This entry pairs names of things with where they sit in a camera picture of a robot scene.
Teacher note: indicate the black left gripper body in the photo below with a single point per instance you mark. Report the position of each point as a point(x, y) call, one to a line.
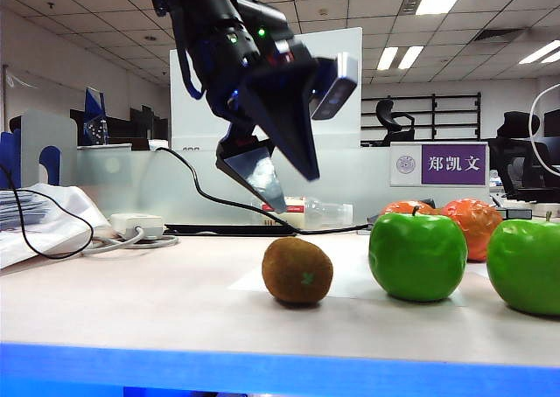
point(267, 51)

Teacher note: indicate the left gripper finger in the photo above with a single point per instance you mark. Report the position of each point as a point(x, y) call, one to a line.
point(258, 174)
point(289, 117)

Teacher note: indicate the brown plastic kiwi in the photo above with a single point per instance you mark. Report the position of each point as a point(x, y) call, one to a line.
point(293, 270)

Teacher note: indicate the orange plastic tangerine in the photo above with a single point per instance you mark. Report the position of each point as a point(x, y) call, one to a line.
point(479, 231)
point(402, 208)

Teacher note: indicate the green plastic apple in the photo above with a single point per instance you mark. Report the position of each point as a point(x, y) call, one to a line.
point(415, 257)
point(525, 266)

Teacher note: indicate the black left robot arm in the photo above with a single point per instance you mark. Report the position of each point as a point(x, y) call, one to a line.
point(197, 3)

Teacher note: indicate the white board panel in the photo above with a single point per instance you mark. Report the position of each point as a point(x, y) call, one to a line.
point(332, 40)

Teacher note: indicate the black flat pad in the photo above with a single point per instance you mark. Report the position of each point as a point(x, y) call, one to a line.
point(210, 230)

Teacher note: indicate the clear plastic bottle red label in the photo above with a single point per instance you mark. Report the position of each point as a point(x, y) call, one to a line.
point(324, 213)

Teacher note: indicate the frosted glass desk partition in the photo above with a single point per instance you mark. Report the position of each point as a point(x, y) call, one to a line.
point(350, 174)

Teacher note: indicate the dark office cabinet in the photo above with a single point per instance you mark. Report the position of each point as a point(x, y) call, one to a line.
point(140, 126)

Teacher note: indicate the white power strip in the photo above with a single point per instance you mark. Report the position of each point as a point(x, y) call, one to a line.
point(135, 224)

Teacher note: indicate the white paper sheet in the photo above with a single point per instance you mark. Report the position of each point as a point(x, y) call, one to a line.
point(350, 283)
point(477, 271)

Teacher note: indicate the black shelf rack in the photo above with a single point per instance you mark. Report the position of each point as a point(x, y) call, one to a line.
point(434, 117)

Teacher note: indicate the purple white name plate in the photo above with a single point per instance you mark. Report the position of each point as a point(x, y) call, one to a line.
point(452, 165)

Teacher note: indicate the blue glass trophy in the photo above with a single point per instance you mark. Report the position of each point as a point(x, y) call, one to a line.
point(93, 108)

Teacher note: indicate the white plastic bag with papers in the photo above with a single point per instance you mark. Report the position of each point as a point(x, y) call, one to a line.
point(65, 213)

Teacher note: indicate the grey blue file holder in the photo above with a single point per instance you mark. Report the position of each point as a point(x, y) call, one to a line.
point(48, 130)

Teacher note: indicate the dark ceiling air vent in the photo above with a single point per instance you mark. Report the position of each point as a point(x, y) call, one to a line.
point(499, 35)

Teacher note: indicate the black mesh office chair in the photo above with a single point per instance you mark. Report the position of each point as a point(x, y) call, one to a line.
point(520, 165)

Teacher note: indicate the dark flat box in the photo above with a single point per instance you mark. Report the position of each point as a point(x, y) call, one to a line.
point(516, 213)

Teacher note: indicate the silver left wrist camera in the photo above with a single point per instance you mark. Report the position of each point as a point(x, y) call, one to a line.
point(339, 86)

